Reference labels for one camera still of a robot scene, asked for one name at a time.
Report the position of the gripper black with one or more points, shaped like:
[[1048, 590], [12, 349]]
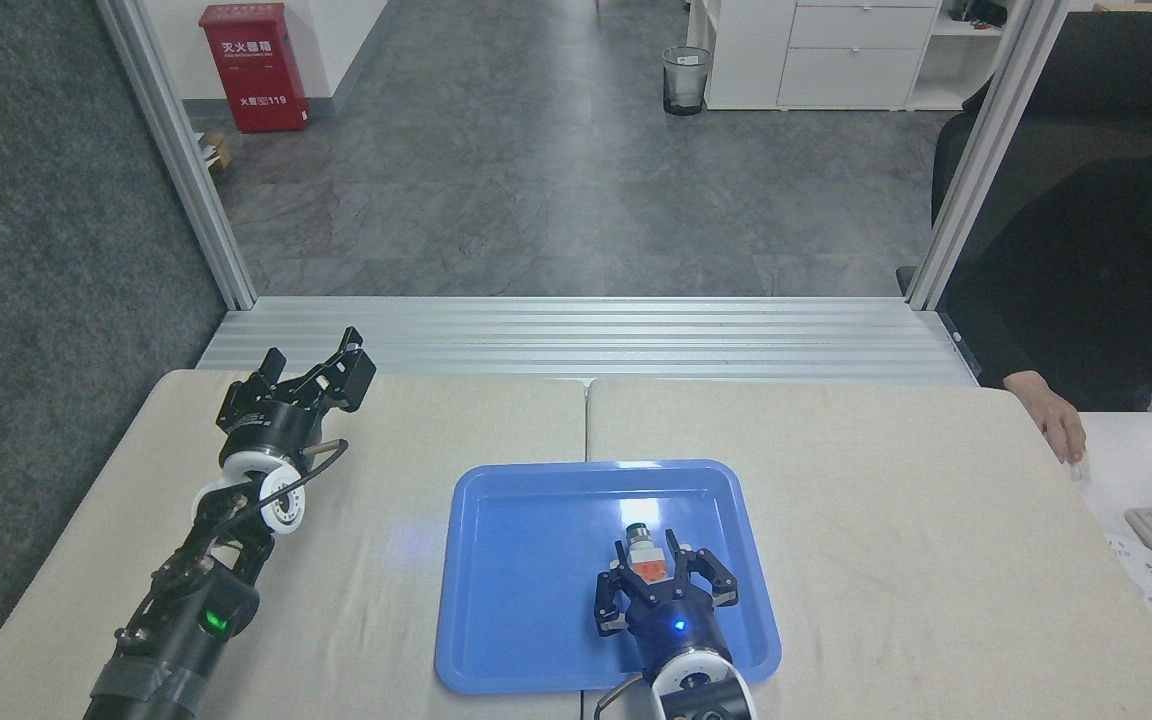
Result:
[[676, 630], [276, 425]]

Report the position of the switch part with orange block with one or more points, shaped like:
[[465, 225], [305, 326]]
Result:
[[644, 555]]

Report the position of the blue plastic tray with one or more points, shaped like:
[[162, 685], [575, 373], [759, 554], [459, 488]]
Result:
[[536, 600]]

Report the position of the person's hand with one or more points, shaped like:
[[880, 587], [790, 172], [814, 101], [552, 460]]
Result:
[[1064, 420]]

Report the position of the small cardboard box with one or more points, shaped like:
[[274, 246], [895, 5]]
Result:
[[216, 150]]

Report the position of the dark grey felt partition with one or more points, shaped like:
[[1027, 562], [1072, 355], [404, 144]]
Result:
[[46, 300]]

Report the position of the red fire extinguisher box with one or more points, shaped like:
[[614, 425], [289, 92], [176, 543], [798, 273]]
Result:
[[254, 68]]

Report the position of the white computer mouse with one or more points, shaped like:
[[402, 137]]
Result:
[[1079, 468]]

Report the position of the white power strip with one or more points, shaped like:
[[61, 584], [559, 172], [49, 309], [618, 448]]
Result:
[[1151, 585]]

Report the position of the black mesh trash bin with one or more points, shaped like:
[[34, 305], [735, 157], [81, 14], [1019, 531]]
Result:
[[686, 80]]

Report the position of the person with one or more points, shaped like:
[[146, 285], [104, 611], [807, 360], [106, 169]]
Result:
[[1096, 290]]

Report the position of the white drawer cabinet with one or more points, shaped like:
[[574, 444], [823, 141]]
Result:
[[836, 55]]

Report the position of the black office chair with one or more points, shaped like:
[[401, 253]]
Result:
[[1116, 80]]

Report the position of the silver aluminium post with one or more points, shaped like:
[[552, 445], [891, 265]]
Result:
[[181, 150], [986, 150]]

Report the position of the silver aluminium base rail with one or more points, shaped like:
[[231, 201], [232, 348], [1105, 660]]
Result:
[[586, 340]]

